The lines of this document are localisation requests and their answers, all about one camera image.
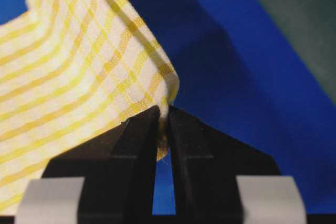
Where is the yellow striped towel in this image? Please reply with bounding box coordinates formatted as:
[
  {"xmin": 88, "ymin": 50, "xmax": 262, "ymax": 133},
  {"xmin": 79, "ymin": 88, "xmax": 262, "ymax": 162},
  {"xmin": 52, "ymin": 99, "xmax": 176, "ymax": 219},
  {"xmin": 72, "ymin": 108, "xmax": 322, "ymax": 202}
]
[{"xmin": 1, "ymin": 0, "xmax": 179, "ymax": 216}]

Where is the blue table cloth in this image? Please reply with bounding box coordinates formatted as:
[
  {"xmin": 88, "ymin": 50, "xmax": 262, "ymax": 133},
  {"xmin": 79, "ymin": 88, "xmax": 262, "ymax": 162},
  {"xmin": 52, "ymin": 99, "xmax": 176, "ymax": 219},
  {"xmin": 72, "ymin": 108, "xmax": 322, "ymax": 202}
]
[{"xmin": 1, "ymin": 0, "xmax": 335, "ymax": 213}]

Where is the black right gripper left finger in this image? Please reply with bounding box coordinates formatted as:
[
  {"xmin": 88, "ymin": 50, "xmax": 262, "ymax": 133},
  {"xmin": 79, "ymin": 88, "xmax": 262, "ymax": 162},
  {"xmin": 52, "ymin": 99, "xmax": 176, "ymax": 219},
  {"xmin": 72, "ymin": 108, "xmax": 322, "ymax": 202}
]
[{"xmin": 42, "ymin": 106, "xmax": 160, "ymax": 223}]

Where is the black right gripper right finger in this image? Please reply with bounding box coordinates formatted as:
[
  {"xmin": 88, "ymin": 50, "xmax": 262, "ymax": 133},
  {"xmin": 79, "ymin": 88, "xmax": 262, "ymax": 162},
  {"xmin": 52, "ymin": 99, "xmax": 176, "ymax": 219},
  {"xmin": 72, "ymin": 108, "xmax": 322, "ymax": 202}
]
[{"xmin": 168, "ymin": 106, "xmax": 280, "ymax": 223}]

